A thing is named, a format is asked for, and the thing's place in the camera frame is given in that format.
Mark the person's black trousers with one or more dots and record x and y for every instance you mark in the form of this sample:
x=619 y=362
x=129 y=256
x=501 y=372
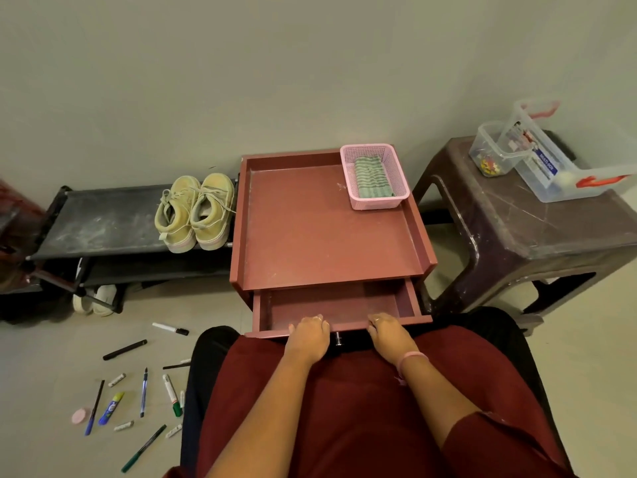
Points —
x=209 y=353

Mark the beige sneaker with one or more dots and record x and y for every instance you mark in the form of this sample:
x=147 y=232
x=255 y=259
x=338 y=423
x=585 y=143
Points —
x=176 y=218
x=214 y=214

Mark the white crayon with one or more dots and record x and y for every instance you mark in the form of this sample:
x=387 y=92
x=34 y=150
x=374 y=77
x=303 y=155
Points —
x=123 y=426
x=173 y=431
x=117 y=380

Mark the person's maroon tunic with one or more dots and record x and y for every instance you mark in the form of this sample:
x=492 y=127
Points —
x=358 y=418

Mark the dark red furniture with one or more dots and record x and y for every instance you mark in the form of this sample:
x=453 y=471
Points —
x=15 y=233

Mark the person's right hand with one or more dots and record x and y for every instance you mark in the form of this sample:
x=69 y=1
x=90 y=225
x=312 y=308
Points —
x=390 y=341

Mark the thin white pen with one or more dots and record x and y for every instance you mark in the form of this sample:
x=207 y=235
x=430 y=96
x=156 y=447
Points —
x=182 y=401

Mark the red wooden drawer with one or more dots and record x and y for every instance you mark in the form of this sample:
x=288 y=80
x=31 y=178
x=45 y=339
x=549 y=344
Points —
x=338 y=306

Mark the heap of coloured clips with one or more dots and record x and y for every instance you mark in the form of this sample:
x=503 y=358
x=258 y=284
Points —
x=489 y=166

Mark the thin black pen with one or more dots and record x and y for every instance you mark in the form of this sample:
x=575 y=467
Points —
x=176 y=365

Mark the person's left hand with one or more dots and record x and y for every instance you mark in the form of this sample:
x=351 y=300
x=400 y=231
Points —
x=308 y=343

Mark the person's left fingers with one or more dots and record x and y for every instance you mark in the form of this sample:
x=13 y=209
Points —
x=309 y=322

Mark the white marker green cap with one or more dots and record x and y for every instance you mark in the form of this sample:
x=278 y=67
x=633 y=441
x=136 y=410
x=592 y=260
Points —
x=170 y=393

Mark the pink plastic basket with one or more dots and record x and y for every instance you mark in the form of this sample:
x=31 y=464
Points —
x=398 y=164

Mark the brown plastic stool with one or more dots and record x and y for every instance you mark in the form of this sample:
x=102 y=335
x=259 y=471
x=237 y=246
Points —
x=522 y=228

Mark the green pen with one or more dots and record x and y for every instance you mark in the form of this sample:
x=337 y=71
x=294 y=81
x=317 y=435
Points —
x=143 y=449

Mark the black shoe rack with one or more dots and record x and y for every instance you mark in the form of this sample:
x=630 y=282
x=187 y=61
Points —
x=99 y=223

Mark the round pink eraser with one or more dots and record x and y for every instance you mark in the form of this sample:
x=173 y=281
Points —
x=80 y=416

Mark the green striped cloth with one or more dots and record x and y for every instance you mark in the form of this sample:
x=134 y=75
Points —
x=373 y=178

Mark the person's left forearm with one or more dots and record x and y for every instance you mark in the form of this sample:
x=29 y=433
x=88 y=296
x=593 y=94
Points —
x=278 y=418

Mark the person's right forearm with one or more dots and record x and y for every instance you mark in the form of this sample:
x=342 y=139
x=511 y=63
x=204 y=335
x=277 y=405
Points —
x=438 y=403

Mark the red wooden side table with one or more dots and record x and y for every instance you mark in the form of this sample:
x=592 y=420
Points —
x=323 y=223

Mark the person's right fingers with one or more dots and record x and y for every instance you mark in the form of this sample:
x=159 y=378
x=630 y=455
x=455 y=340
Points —
x=383 y=321

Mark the blue yellow glue bottle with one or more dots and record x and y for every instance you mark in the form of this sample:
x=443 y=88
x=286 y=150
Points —
x=110 y=409

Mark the pink wristband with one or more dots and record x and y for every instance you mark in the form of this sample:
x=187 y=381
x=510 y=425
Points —
x=412 y=356

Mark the blue ballpoint pen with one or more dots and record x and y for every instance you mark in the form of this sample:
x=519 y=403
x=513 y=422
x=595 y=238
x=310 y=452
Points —
x=144 y=393

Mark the dark blue pen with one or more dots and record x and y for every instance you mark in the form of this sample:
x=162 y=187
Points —
x=94 y=408

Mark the white marker black cap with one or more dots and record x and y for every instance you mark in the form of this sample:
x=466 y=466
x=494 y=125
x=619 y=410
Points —
x=169 y=328

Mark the small clear plastic container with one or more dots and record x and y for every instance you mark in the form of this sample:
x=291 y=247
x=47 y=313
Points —
x=485 y=139

